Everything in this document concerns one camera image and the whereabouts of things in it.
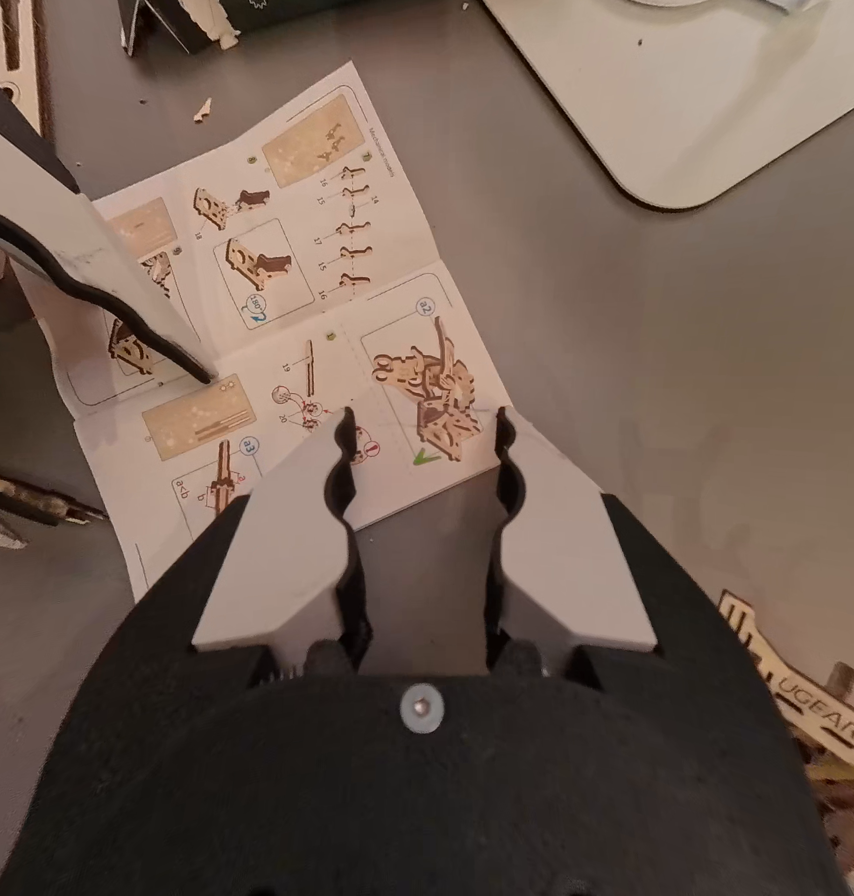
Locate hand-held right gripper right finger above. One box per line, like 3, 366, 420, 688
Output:
484, 405, 660, 676

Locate pile of wooden scraps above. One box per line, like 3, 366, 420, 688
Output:
801, 735, 854, 879

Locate laser-cut plywood sheet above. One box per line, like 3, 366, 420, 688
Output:
0, 0, 55, 140

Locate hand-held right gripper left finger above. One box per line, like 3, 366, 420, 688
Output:
191, 408, 366, 666

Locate dark flat object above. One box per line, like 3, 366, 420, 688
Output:
0, 468, 111, 548

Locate white rounded mat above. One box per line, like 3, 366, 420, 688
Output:
481, 0, 854, 211

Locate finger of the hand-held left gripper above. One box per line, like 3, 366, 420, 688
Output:
0, 63, 216, 385

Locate paper instruction sheet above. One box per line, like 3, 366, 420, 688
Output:
12, 59, 533, 603

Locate dark cardboard box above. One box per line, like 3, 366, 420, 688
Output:
117, 0, 344, 58

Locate printed plywood frame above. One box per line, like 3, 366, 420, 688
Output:
717, 590, 854, 767

